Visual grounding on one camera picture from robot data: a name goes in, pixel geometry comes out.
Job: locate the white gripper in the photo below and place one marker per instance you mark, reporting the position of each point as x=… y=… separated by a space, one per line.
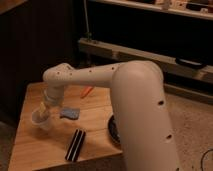
x=52 y=97

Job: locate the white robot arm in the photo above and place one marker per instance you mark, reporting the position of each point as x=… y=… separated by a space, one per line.
x=138 y=104

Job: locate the black ceramic bowl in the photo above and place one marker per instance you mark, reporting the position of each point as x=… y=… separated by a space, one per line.
x=112 y=130

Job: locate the blue sponge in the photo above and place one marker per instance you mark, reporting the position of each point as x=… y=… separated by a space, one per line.
x=70 y=113

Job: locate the wooden table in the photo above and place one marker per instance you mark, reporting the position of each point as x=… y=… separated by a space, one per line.
x=35 y=149

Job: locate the black white striped block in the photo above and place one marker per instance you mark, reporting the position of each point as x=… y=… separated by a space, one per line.
x=75 y=146

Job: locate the metal pole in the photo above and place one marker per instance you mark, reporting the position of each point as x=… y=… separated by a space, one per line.
x=88 y=33

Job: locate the white low shelf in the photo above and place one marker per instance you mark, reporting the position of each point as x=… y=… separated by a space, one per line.
x=121 y=53

